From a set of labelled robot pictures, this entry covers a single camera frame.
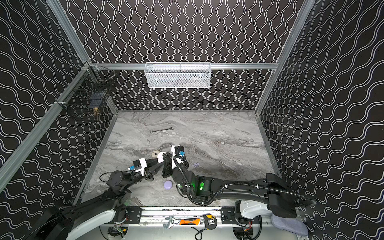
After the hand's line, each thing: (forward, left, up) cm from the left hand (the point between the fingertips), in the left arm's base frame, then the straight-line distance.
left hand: (165, 161), depth 66 cm
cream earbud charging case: (+17, +13, -22) cm, 31 cm away
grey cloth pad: (-18, -59, -25) cm, 66 cm away
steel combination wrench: (+39, +7, -23) cm, 46 cm away
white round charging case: (+2, +2, +1) cm, 3 cm away
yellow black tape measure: (-18, -21, -24) cm, 36 cm away
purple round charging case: (-2, +2, -24) cm, 25 cm away
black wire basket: (+39, +52, +4) cm, 66 cm away
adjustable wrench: (-19, -2, -25) cm, 32 cm away
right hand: (+2, +1, 0) cm, 2 cm away
